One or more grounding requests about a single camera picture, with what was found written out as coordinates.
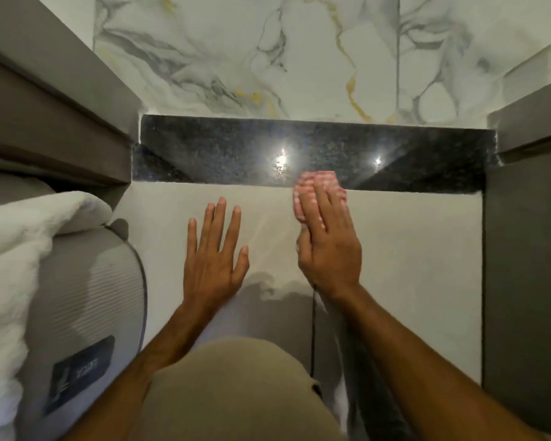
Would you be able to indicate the person's left hand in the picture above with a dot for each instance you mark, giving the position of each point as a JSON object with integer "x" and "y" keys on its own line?
{"x": 211, "y": 270}

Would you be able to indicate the person's right hand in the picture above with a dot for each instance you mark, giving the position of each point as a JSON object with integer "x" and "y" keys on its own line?
{"x": 330, "y": 252}

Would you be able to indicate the person's right thumb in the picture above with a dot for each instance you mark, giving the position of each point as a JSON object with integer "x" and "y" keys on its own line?
{"x": 304, "y": 250}

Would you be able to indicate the person's left middle finger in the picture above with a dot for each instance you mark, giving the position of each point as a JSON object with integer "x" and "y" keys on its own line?
{"x": 218, "y": 225}

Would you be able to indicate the person's right middle finger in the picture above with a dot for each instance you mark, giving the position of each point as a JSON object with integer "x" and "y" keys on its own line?
{"x": 325, "y": 197}

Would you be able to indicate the person's left thumb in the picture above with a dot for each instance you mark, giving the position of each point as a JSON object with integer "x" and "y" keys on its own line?
{"x": 241, "y": 266}

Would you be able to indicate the person's left little finger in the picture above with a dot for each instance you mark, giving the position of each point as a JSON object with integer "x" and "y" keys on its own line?
{"x": 192, "y": 238}

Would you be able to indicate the pink checked cleaning cloth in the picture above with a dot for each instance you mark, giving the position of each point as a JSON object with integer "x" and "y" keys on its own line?
{"x": 303, "y": 183}

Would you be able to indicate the person's right forearm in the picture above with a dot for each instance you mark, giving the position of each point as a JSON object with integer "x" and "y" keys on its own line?
{"x": 422, "y": 367}

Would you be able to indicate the person's left forearm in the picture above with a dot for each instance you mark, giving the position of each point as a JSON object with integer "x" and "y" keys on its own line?
{"x": 151, "y": 362}

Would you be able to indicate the black granite skirting strip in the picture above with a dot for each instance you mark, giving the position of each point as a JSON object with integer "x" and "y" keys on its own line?
{"x": 211, "y": 151}

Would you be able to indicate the grey ribbed mattress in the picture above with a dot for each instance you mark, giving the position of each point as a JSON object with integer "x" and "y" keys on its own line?
{"x": 87, "y": 293}

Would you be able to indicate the person's beige shorts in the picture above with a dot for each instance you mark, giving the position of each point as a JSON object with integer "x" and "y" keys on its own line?
{"x": 238, "y": 390}

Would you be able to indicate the dark mattress label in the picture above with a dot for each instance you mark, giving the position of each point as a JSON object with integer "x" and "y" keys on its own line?
{"x": 79, "y": 374}

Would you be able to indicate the white fluffy blanket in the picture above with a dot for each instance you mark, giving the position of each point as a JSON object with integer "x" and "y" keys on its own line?
{"x": 13, "y": 252}

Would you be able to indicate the grey cabinet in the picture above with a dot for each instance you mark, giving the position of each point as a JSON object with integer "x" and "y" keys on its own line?
{"x": 528, "y": 270}

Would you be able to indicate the grey bed frame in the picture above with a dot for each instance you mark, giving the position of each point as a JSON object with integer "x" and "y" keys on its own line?
{"x": 50, "y": 119}

